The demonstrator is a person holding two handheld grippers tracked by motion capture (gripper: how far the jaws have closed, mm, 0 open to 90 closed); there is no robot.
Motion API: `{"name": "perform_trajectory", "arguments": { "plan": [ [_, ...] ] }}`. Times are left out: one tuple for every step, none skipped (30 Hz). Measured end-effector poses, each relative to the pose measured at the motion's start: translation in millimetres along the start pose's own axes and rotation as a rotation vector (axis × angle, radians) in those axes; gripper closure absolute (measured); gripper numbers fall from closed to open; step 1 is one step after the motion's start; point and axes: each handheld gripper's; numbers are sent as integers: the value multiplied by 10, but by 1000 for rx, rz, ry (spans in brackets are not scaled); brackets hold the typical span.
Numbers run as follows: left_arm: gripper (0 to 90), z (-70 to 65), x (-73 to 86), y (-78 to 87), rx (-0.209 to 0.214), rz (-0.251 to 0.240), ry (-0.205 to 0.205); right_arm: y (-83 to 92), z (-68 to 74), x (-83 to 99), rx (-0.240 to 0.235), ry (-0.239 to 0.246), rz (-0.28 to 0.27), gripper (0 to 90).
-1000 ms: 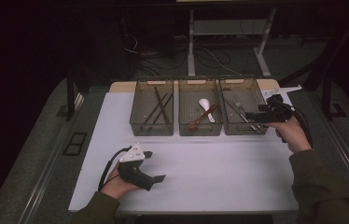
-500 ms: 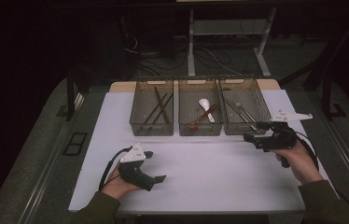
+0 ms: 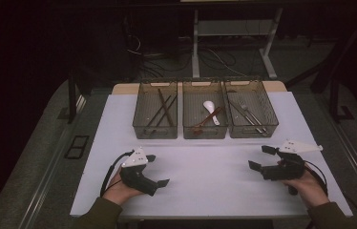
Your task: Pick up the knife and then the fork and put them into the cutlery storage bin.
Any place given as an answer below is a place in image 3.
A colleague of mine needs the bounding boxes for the white floor cable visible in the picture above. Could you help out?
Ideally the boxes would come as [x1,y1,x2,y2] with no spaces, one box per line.
[206,47,247,77]

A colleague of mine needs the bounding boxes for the black floor cables tangle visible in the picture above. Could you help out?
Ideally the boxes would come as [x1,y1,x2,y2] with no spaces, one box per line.
[125,30,247,79]

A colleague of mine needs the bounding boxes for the person's left hand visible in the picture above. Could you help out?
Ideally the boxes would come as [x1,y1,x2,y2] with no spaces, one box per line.
[103,173,144,206]

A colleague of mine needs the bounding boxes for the black chopstick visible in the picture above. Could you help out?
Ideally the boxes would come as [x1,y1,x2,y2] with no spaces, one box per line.
[155,94,179,128]
[146,94,173,128]

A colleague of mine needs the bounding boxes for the metal tongs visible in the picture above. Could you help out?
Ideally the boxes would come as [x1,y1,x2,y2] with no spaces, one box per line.
[229,99,263,135]

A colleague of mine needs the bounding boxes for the white ceramic spoon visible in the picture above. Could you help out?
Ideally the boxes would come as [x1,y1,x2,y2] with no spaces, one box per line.
[202,100,221,126]

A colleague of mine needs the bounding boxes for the black metal stand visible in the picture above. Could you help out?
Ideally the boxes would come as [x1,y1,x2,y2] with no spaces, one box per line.
[309,9,357,123]

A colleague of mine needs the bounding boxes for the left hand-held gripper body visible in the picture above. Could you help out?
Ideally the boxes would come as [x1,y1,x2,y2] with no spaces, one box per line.
[118,146,160,198]

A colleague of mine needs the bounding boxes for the smoky plastic basket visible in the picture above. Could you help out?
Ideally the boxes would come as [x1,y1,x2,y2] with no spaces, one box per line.
[223,78,280,139]
[132,80,179,140]
[181,79,229,140]

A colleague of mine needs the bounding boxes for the brown wooden spoon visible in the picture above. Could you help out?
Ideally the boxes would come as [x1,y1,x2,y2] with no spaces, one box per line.
[192,106,223,136]

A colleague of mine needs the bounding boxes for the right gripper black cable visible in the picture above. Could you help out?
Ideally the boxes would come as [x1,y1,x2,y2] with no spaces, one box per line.
[304,165,328,197]

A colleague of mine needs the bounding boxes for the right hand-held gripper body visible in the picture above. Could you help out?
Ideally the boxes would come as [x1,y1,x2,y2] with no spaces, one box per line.
[261,138,324,182]

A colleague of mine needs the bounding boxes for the white metal desk frame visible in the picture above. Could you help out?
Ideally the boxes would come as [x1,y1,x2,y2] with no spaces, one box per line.
[191,8,284,80]

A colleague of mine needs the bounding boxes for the person's right hand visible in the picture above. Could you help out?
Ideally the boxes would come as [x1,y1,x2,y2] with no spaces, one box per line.
[281,171,330,209]

